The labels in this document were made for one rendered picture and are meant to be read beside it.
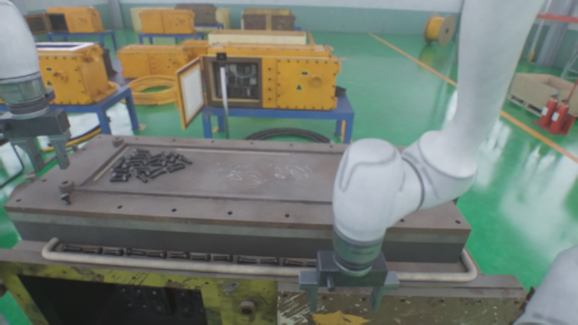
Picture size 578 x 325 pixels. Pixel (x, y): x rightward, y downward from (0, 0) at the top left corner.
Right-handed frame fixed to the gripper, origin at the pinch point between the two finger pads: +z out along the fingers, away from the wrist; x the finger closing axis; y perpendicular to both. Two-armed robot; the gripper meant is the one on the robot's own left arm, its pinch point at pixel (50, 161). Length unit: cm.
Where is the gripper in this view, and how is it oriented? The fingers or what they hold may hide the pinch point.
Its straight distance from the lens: 95.3
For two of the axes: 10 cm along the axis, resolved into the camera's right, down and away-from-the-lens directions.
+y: 2.2, 4.6, -8.6
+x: 9.7, -0.8, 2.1
